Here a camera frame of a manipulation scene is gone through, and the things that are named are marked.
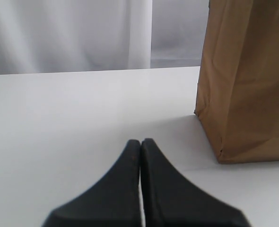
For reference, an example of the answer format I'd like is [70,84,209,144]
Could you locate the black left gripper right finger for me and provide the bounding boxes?
[140,139,250,227]

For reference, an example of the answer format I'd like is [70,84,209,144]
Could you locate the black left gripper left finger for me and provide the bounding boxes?
[43,140,140,227]

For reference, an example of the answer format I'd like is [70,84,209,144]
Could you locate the brown paper bag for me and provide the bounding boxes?
[194,0,279,163]

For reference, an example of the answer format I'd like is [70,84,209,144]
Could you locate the white curtain backdrop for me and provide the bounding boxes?
[0,0,209,74]

